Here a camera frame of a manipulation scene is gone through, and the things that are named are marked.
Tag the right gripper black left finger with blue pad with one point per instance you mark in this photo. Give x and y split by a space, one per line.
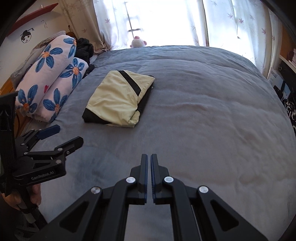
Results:
101 214

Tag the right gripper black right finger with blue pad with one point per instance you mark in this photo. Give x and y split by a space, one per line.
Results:
198 213

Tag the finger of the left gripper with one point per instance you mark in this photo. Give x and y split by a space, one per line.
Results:
67 148
47 132

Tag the yellow and black hooded jacket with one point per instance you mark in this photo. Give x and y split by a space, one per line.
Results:
119 100

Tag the black clothing pile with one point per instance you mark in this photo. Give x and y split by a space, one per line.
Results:
84 51

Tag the person's left hand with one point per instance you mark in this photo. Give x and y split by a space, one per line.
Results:
14 199

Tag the lower floral rolled quilt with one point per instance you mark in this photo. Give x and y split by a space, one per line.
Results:
60 90

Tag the floral rolled quilt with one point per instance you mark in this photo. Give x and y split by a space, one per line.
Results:
60 90
52 61

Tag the upper floral rolled quilt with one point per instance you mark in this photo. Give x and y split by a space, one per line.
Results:
52 61

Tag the grey bed blanket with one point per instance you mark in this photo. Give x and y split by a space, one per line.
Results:
212 119

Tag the white pink plush toy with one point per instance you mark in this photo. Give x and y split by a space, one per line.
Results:
138 43

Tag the beige patterned curtain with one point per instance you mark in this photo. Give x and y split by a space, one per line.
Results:
81 17

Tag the black white patterned cloth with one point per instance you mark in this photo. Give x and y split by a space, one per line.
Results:
289 105

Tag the white sheer curtain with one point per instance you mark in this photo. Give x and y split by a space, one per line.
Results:
247 28

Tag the cartoon face wall sticker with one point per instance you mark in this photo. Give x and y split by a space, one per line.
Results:
27 35

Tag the red wall shelf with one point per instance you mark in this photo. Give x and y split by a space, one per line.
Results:
20 22

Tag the wooden wall shelf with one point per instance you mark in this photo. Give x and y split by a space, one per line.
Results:
282 73

